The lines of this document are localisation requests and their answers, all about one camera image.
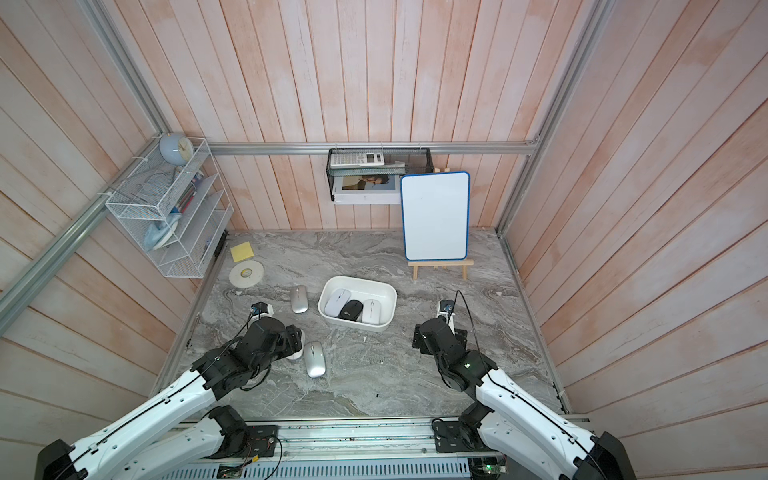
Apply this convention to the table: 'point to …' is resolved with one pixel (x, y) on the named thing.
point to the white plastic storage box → (361, 289)
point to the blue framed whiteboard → (436, 210)
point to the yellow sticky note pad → (241, 251)
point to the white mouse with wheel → (371, 312)
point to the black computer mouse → (351, 309)
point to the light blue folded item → (158, 232)
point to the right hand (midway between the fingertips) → (432, 326)
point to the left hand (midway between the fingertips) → (290, 339)
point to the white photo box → (366, 189)
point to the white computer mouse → (337, 301)
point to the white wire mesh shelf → (182, 210)
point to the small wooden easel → (441, 263)
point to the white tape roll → (246, 274)
